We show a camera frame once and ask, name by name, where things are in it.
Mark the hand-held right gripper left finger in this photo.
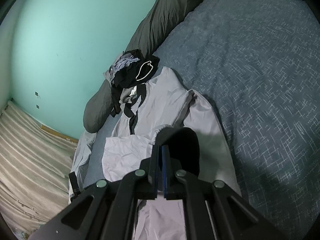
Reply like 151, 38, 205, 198
27, 144, 162, 240

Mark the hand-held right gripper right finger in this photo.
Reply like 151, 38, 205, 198
162, 146, 288, 240

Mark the light grey jacket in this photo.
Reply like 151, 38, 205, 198
101, 66, 242, 240

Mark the light grey blanket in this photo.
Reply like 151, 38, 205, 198
69, 130, 97, 203

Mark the black garment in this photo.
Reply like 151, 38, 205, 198
109, 49, 144, 117

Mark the blue striped garment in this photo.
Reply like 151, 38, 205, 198
104, 51, 140, 83

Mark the beige curtain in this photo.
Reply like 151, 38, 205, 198
0, 100, 80, 235

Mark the blue patterned bed sheet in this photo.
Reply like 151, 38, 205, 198
82, 0, 320, 238

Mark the dark grey long pillow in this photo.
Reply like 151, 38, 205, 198
83, 0, 215, 133

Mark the black shorts white drawstring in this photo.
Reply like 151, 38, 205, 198
111, 55, 160, 89

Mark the wooden frame strip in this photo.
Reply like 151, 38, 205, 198
41, 124, 79, 143

